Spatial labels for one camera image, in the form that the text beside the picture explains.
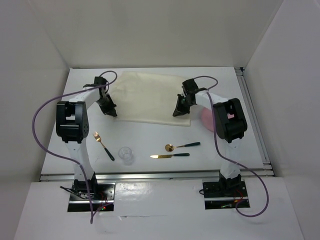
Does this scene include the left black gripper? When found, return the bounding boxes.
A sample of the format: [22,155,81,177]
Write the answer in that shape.
[95,93,116,117]

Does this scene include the cream cloth placemat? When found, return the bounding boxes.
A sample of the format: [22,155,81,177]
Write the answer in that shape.
[109,71,191,127]

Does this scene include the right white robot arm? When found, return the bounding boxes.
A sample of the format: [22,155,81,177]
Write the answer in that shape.
[172,78,248,196]

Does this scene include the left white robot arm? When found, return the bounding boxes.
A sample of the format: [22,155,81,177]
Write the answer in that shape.
[56,76,117,200]

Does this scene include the pink plate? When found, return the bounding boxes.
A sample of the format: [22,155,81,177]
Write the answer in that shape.
[200,108,215,132]

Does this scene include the clear plastic cup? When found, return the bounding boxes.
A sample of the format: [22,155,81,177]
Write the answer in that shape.
[118,146,134,166]

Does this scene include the gold fork green handle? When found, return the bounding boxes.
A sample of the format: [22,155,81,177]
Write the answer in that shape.
[93,131,115,162]

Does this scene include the gold spoon green handle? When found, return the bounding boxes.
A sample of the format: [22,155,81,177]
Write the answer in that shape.
[164,142,201,152]

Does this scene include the gold knife green handle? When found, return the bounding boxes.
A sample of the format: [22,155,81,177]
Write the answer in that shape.
[150,153,190,159]

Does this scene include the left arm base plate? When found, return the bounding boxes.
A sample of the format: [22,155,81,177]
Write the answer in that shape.
[66,183,116,213]

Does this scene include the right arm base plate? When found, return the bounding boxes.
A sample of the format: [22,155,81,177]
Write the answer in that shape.
[198,181,250,210]

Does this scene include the right aluminium rail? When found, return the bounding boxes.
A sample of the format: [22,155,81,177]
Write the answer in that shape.
[234,67,275,177]

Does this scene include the aluminium rail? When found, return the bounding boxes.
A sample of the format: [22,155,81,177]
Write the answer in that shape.
[39,168,275,182]
[234,67,275,177]

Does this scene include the front aluminium rail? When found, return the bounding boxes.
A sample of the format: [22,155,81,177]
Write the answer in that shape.
[39,168,275,182]

